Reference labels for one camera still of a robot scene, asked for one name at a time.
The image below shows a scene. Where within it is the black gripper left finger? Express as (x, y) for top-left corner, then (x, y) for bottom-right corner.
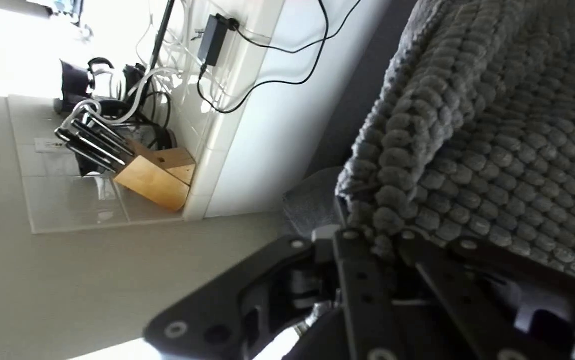
(143, 227), (403, 360)

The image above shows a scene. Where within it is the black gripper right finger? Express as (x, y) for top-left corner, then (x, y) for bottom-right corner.
(395, 227), (575, 360)

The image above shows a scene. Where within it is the grey textured pillow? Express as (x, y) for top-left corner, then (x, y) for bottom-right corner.
(335, 0), (575, 288)

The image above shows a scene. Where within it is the wooden knife block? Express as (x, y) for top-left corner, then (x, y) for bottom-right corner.
(6, 91), (194, 236)
(113, 145), (199, 213)

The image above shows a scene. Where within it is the black power adapter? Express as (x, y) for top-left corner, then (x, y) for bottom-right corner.
(196, 13), (242, 67)

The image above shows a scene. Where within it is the black kitchen appliance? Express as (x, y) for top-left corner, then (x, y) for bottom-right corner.
(52, 57), (128, 119)

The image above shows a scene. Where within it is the black slanted pole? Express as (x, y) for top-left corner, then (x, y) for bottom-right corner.
(149, 0), (179, 71)

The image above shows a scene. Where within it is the black handled knife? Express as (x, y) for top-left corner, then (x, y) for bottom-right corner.
(52, 123), (128, 174)
(73, 107), (137, 161)

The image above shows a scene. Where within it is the white cable bundle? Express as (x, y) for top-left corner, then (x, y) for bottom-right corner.
(109, 0), (224, 128)

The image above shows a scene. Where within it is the thin black power cable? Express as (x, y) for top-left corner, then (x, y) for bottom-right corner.
(194, 0), (362, 115)

